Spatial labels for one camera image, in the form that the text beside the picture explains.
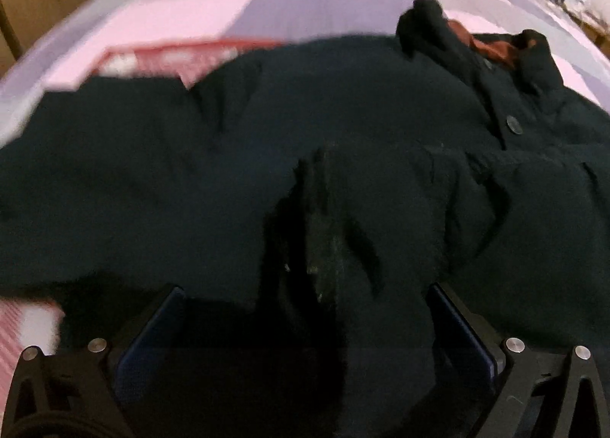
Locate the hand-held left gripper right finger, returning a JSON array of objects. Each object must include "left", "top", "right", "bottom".
[{"left": 425, "top": 282, "right": 610, "bottom": 438}]

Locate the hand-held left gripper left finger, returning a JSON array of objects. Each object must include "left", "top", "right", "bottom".
[{"left": 0, "top": 284, "right": 188, "bottom": 438}]

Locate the dark buttoned coat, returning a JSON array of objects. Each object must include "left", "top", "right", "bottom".
[{"left": 0, "top": 0, "right": 610, "bottom": 438}]

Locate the red checkered blanket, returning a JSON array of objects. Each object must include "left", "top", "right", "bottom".
[{"left": 0, "top": 35, "right": 306, "bottom": 377}]

